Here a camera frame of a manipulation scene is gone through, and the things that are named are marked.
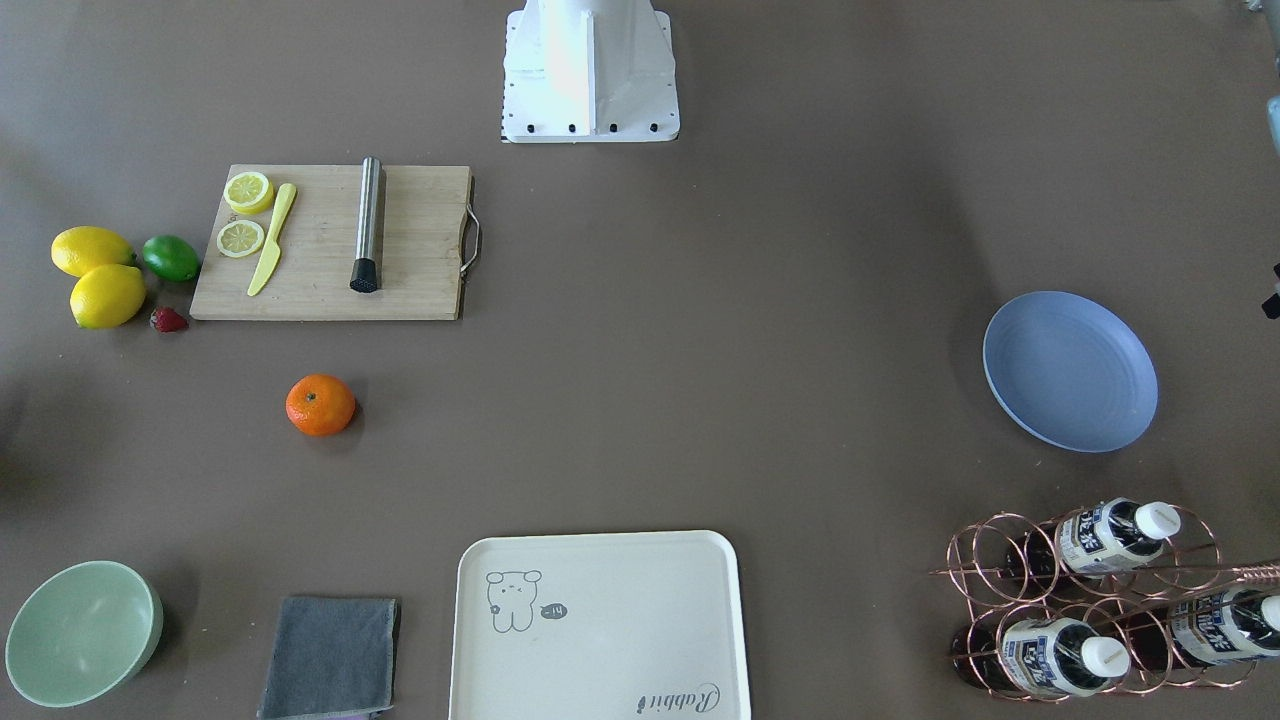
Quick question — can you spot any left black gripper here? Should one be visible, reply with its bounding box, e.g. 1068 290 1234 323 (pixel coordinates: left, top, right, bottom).
1261 263 1280 320

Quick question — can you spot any blue plate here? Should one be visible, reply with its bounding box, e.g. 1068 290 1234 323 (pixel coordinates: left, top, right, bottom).
982 291 1158 454

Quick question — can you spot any tea bottle top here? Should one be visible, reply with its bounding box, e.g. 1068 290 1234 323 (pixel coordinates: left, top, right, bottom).
1005 497 1181 587

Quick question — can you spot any tea bottle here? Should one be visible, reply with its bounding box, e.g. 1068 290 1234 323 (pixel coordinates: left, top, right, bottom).
1005 497 1181 587
950 618 1132 701

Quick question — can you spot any tea bottle side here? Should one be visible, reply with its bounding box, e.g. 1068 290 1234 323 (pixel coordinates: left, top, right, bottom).
1120 588 1279 670

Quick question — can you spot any tea bottle front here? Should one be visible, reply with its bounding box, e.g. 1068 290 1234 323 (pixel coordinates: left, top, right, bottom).
950 618 1132 701

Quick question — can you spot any cream rabbit tray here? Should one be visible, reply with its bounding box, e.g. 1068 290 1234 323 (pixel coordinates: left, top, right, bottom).
449 530 753 719

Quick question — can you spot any wooden cutting board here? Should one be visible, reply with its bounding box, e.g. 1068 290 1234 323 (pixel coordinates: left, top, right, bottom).
189 164 474 322

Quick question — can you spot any steel muddler black tip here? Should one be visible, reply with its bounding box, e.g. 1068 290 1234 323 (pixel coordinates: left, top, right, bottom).
349 156 385 293

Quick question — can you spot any orange fruit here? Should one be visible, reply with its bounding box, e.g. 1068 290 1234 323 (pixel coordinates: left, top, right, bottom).
284 374 357 437

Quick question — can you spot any yellow plastic knife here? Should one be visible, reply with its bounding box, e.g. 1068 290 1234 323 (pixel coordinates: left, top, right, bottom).
246 183 297 297

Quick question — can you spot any grey folded cloth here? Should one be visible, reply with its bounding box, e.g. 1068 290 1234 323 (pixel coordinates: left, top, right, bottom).
257 594 401 719

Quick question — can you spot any lemon half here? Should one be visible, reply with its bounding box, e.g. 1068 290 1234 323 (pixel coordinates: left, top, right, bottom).
223 170 276 217

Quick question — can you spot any lemon slice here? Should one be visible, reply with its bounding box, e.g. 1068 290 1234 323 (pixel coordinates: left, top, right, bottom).
215 219 266 259

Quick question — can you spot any green lime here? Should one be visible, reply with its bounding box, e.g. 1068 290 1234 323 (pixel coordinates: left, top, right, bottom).
141 234 201 282

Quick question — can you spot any red strawberry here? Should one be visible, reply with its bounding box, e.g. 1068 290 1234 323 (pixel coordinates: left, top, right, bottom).
148 306 189 334

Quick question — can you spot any yellow lemon lower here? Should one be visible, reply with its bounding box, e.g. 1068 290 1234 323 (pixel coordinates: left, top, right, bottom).
69 264 146 329

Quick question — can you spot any yellow lemon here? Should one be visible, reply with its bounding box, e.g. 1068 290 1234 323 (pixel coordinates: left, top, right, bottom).
69 264 146 329
50 225 136 278

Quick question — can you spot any yellow lemon upper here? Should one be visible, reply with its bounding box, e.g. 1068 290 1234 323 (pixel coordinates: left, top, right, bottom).
50 225 136 278

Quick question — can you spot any green bowl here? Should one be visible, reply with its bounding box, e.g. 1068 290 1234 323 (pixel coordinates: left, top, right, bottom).
4 560 164 708

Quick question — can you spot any copper wire bottle rack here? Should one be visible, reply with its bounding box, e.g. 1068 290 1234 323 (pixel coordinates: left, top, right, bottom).
942 507 1277 703

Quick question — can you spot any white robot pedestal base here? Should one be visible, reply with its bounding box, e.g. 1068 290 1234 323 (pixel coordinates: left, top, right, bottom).
500 1 681 143

